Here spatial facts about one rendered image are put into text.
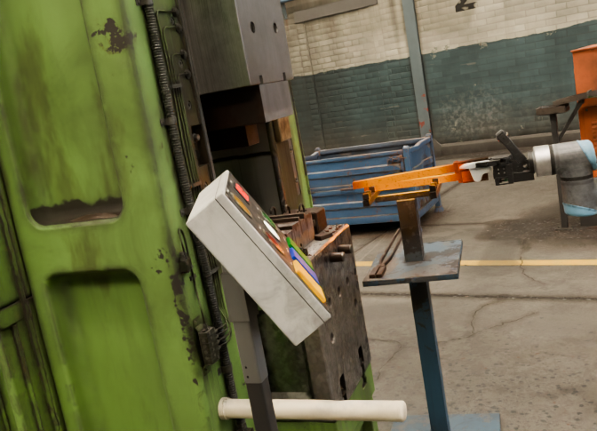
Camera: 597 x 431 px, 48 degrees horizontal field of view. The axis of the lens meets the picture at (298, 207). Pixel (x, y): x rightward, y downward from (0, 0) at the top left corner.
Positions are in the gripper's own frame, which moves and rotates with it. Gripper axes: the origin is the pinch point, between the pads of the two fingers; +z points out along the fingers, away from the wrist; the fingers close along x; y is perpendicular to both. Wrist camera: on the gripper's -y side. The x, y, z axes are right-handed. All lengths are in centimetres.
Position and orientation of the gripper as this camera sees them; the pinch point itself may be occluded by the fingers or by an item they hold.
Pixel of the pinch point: (463, 164)
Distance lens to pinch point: 212.5
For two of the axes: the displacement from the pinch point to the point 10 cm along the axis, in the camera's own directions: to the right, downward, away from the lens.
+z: -9.4, 1.2, 3.1
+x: 2.8, -2.1, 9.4
